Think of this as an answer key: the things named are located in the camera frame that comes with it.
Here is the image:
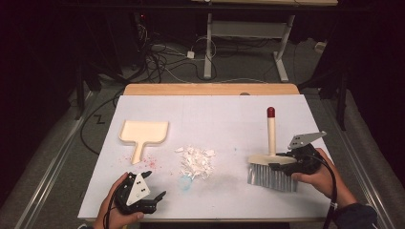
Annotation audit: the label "tangle of black cables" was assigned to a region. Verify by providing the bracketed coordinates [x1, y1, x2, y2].
[132, 12, 219, 84]

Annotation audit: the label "black floor cable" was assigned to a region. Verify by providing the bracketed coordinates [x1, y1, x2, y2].
[79, 90, 126, 157]

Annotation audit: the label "white desk frame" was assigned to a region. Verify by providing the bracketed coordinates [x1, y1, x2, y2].
[190, 0, 339, 83]

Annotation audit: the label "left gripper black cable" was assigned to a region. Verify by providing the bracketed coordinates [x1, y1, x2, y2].
[102, 190, 118, 229]

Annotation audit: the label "wooden table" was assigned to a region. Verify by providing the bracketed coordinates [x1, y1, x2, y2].
[77, 83, 335, 223]

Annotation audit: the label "cream hand brush grey bristles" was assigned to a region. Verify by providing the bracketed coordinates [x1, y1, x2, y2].
[247, 106, 299, 194]

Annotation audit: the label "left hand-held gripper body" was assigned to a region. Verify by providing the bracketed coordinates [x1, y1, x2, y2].
[114, 172, 158, 215]

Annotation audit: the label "person's right hand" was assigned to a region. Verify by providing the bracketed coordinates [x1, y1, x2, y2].
[290, 147, 357, 209]

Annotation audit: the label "person's left hand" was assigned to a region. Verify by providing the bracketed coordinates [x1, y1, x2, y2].
[94, 173, 145, 229]

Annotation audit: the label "aluminium floor rail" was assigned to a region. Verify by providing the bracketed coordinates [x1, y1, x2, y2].
[319, 94, 397, 229]
[13, 90, 96, 229]

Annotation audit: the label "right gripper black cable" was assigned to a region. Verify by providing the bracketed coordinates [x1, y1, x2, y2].
[309, 154, 339, 229]

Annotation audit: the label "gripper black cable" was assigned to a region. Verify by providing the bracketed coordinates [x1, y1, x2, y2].
[309, 154, 339, 229]
[102, 190, 118, 229]

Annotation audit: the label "cream plastic dustpan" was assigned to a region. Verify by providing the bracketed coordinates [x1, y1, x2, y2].
[118, 119, 170, 166]

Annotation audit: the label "white table mat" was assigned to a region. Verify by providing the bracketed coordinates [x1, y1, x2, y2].
[77, 94, 335, 220]

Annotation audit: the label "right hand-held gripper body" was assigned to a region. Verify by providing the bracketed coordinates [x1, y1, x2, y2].
[288, 131, 328, 177]

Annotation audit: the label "scattered red crumbs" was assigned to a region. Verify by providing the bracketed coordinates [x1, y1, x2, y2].
[119, 154, 160, 170]

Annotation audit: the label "pile of white paper scraps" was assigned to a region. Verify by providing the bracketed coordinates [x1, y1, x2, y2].
[175, 145, 217, 181]

